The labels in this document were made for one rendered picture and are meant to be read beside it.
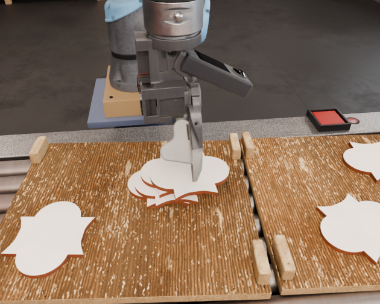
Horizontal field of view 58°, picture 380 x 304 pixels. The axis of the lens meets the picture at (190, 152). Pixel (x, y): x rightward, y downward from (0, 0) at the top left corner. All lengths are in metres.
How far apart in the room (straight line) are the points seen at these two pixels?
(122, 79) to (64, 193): 0.43
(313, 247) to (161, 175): 0.27
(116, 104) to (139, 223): 0.44
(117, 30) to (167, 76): 0.46
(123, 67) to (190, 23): 0.53
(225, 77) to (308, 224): 0.27
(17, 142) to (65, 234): 0.34
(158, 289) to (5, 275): 0.21
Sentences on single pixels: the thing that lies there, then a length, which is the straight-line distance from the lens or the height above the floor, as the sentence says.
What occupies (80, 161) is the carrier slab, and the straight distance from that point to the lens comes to 0.70.
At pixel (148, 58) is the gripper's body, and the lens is 0.47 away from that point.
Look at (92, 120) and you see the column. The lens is 0.95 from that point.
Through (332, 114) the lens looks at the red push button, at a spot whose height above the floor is 0.93.
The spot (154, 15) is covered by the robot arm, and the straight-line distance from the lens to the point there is 0.43.
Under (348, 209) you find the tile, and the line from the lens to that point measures 0.62.
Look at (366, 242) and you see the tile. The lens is 0.59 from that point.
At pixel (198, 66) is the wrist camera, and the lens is 0.47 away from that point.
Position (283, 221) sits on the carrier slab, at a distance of 0.58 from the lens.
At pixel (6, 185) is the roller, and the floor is 0.92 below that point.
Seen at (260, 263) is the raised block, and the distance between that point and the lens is 0.49.
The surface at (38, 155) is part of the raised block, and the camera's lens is 0.72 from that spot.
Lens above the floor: 1.36
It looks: 38 degrees down
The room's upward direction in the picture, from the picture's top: straight up
